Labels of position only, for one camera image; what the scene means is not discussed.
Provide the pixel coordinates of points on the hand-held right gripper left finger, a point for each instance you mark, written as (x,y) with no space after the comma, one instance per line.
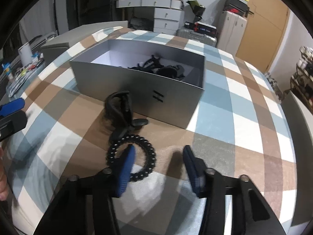
(127,169)

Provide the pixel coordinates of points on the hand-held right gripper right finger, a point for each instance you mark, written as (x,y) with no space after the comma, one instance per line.
(193,169)

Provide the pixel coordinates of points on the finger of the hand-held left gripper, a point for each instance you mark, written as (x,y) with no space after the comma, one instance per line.
(12,124)
(12,106)

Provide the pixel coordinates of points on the grey cardboard box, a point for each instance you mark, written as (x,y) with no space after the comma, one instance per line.
(122,83)

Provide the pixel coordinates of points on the person's left hand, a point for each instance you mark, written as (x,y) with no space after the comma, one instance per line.
(2,183)

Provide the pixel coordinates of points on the cluttered side table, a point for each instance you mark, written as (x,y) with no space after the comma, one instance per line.
(22,78)

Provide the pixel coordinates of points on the blue-capped bottle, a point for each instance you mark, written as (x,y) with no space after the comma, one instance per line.
(7,71)

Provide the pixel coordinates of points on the white paper roll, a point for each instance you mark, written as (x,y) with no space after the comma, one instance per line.
(25,53)

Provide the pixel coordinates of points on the large black claw clip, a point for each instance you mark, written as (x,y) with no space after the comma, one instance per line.
(119,107)

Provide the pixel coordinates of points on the checkered blanket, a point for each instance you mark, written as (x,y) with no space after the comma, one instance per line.
(244,102)

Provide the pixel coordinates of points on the long black hair clip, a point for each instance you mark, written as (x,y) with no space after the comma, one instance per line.
(146,64)

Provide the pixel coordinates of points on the silver suitcase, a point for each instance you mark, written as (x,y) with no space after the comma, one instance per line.
(195,37)

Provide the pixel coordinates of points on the wooden shoe rack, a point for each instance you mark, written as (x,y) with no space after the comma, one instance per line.
(297,83)

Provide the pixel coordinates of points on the white cabinet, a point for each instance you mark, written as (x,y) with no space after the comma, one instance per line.
(229,34)

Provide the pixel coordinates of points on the black box with red label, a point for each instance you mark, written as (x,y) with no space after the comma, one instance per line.
(206,29)

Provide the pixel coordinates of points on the small black box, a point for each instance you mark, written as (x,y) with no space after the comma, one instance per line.
(189,25)

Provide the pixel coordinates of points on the collection of shoes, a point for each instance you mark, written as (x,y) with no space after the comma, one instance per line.
(305,63)

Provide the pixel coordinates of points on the white dresser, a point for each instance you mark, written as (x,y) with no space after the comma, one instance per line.
(166,14)

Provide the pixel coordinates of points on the wooden door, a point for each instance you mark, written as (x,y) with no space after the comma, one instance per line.
(264,29)

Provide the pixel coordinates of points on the green and black bag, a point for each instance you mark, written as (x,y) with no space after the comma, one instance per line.
(196,8)

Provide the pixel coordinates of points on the black shoe box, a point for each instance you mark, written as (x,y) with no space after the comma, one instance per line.
(234,6)

